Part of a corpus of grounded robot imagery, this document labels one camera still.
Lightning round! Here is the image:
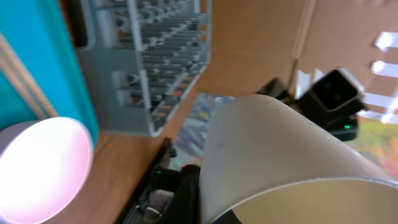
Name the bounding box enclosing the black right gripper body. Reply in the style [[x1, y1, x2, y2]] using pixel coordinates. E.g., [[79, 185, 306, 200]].
[[257, 68, 367, 142]]

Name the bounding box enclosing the pink bowl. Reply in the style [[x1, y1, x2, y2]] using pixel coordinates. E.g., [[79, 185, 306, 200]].
[[1, 117, 94, 223]]

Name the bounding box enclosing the grey dish rack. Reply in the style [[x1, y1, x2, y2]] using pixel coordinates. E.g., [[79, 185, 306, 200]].
[[67, 0, 212, 137]]

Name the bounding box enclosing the pale green cup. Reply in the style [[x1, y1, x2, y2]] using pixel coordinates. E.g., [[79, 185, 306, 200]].
[[200, 95, 397, 224]]

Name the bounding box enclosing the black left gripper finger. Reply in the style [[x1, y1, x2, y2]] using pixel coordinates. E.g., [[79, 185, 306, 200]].
[[213, 210, 242, 224]]

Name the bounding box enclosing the teal plastic tray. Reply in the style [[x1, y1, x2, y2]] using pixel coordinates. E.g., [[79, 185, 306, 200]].
[[1, 0, 99, 142]]

